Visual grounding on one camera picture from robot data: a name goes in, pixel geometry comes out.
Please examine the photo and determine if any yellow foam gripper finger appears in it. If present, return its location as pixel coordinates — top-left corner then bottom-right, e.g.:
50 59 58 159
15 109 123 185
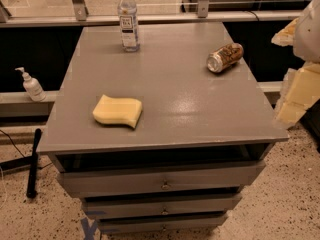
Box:
270 18 320 129

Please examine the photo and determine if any clear plastic water bottle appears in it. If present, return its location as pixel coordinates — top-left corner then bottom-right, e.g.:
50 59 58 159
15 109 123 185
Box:
117 0 140 52

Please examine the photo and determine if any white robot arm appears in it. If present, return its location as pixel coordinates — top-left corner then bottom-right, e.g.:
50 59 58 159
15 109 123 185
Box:
271 0 320 129

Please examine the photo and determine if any orange soda can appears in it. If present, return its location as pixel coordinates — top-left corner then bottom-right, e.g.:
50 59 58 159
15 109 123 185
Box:
207 43 244 73

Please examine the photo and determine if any white pump dispenser bottle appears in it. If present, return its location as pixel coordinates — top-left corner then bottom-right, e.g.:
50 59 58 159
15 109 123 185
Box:
16 67 46 102

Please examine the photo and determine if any middle grey drawer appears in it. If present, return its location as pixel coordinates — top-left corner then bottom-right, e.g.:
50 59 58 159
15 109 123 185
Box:
82 194 242 219

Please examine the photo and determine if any grey drawer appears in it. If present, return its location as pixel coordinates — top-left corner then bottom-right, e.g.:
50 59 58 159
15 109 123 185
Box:
98 212 227 234
57 160 266 198
82 194 242 219

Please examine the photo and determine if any grey drawer cabinet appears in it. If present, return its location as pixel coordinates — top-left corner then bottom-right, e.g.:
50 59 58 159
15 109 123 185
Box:
37 21 290 236

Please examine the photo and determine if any bottom grey drawer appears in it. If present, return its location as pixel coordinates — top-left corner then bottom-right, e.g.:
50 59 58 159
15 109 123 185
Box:
98 212 227 234

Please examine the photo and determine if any yellow sponge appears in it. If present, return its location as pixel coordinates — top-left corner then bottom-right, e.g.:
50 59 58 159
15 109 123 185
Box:
92 95 142 128

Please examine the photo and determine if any top grey drawer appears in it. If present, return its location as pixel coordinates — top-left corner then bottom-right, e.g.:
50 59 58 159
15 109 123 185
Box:
57 160 266 198

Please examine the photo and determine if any blue tape cross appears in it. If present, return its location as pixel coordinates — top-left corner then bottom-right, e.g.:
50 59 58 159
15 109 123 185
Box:
80 215 108 240

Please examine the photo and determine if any black stick tool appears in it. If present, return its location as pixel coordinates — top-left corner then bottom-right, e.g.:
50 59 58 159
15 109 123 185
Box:
26 128 42 199

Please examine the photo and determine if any right metal window bracket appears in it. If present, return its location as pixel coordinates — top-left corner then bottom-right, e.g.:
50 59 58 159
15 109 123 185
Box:
197 0 210 18

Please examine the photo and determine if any metal window bracket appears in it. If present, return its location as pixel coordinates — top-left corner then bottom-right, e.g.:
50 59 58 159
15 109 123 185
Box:
72 0 88 21
197 0 210 18

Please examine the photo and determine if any left metal window bracket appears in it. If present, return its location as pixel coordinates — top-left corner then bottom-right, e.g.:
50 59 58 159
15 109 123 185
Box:
72 0 88 21

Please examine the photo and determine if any black floor cable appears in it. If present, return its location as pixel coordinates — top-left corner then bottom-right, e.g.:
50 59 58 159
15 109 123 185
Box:
0 129 26 158

